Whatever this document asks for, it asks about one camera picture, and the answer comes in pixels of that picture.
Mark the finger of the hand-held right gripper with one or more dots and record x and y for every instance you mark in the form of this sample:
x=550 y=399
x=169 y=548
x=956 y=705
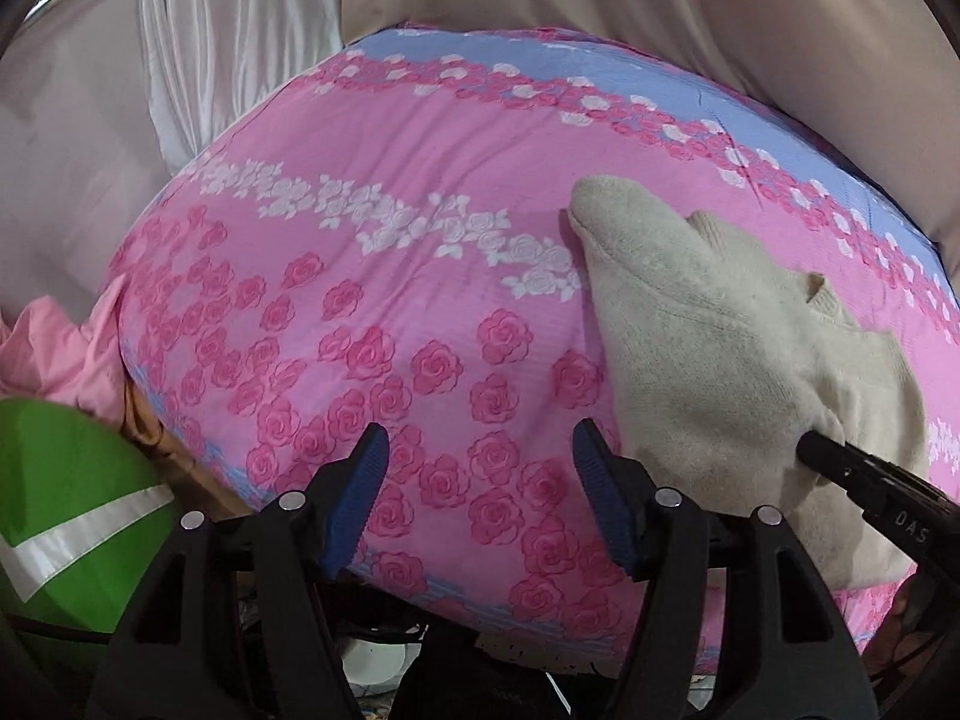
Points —
x=829 y=457

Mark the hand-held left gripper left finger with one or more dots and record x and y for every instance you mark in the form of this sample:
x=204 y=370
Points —
x=356 y=502

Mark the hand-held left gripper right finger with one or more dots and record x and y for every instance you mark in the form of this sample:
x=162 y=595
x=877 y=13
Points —
x=604 y=502

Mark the cream sweater with black hearts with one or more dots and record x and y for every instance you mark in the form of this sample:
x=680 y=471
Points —
x=712 y=360

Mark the white round container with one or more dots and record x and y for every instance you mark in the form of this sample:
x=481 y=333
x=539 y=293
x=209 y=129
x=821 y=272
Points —
x=375 y=664

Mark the green bag with white stripe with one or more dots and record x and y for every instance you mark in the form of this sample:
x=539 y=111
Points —
x=67 y=495

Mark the pink cloth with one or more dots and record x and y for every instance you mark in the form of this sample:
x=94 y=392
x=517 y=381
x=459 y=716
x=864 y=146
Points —
x=60 y=360

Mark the pink floral bedsheet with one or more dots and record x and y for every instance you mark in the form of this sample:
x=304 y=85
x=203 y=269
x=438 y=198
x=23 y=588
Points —
x=375 y=165

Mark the grey satin cloth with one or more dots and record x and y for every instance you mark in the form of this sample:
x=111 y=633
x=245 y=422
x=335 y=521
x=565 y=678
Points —
x=67 y=165

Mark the white satin curtain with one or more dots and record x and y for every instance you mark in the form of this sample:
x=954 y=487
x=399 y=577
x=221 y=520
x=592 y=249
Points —
x=225 y=37

